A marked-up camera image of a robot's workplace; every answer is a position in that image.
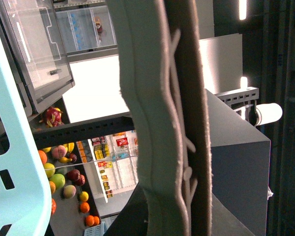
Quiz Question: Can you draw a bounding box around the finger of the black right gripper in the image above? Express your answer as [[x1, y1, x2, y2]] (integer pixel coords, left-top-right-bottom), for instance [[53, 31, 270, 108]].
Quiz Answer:
[[104, 184, 148, 236]]

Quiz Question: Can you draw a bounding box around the large light blue basket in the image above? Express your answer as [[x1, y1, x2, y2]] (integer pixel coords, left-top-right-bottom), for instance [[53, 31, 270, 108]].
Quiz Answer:
[[0, 39, 52, 236]]

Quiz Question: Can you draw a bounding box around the yellow lemon back tray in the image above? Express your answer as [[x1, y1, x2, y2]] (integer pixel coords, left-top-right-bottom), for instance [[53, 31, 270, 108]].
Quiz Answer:
[[79, 191, 89, 203]]

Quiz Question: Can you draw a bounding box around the small blue basket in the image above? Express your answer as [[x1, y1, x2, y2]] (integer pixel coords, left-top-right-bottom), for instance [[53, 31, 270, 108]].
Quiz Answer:
[[84, 222, 108, 236]]

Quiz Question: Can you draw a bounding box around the orange back tray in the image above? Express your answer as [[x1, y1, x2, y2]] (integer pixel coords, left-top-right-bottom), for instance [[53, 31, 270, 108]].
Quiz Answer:
[[79, 202, 90, 213]]

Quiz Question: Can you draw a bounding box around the dark red apple back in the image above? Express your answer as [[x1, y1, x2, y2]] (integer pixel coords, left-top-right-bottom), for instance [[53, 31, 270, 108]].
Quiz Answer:
[[74, 175, 86, 186]]

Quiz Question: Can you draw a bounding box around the pink peach back tray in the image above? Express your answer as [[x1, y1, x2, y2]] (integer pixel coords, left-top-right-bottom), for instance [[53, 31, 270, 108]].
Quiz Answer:
[[63, 185, 77, 199]]

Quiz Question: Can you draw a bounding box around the pink dragon fruit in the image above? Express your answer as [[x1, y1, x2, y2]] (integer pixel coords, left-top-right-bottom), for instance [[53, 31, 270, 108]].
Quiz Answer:
[[39, 107, 64, 128]]

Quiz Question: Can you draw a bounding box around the glass freezer cabinet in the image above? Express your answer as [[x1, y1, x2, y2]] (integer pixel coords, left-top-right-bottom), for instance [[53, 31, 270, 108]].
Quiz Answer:
[[0, 0, 75, 115]]

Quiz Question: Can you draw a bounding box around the white wall shelf with goods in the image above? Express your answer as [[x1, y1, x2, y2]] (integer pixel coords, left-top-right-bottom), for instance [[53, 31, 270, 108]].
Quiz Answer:
[[75, 130, 139, 203]]

